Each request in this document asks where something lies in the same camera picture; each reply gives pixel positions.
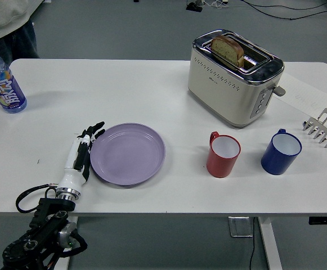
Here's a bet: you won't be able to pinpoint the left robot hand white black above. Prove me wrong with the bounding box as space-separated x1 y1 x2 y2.
57 121 106 192

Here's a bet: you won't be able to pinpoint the purple plastic plate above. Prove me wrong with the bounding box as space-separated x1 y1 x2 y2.
89 123 167 186

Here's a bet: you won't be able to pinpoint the blue drink bottle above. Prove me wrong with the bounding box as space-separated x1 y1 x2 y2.
0 44 28 114

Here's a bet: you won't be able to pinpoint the red enamel mug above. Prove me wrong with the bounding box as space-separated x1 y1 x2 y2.
207 131 241 178

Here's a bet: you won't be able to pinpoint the cream chrome toaster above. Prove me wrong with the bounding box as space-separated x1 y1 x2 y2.
187 28 287 129

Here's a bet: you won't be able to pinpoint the silver box under table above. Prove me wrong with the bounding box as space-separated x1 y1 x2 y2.
227 216 254 239

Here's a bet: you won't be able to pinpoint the person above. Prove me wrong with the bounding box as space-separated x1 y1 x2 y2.
0 0 44 104

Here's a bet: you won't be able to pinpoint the brown bread slice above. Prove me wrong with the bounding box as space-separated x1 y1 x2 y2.
210 34 245 68

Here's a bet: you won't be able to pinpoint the blue enamel mug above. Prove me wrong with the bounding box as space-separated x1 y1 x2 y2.
261 128 303 176

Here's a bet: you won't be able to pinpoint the black device on floor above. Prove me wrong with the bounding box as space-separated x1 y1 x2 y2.
186 1 203 12

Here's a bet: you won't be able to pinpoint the white paper sheet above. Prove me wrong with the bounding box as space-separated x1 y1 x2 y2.
275 71 327 119

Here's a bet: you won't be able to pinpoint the black table control panel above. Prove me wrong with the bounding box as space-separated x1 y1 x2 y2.
308 216 327 226

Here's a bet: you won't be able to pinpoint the silver metal toast rack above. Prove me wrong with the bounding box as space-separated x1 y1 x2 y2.
302 107 327 149

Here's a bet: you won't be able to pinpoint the black cable under table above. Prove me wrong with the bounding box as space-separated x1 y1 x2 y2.
249 218 257 270

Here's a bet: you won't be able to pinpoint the white floor cables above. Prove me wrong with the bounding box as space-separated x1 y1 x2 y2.
202 0 229 8

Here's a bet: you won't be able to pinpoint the black floor cable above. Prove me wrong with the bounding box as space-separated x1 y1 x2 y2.
240 0 327 21

